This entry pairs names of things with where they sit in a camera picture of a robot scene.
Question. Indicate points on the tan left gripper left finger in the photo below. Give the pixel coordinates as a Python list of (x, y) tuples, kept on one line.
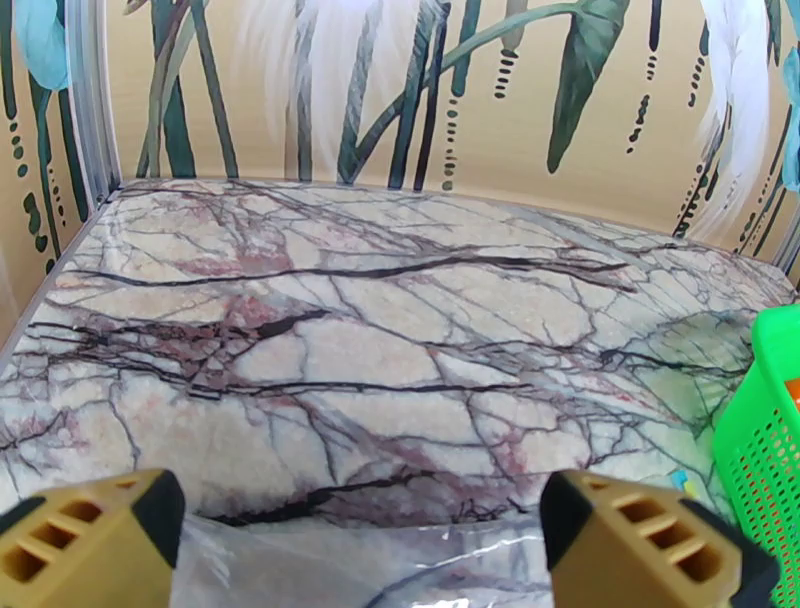
[(81, 550)]

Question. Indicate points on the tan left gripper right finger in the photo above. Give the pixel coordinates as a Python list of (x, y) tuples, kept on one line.
[(625, 550)]

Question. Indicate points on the clear zip-top bag blue zipper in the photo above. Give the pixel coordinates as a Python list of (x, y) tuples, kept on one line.
[(350, 569)]

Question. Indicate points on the green plastic mesh basket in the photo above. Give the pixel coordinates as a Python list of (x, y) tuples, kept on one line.
[(762, 462)]

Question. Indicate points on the orange toy tangerine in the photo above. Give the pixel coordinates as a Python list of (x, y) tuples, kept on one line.
[(795, 397)]

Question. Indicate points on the aluminium frame post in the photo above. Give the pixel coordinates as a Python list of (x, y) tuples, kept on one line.
[(94, 112)]

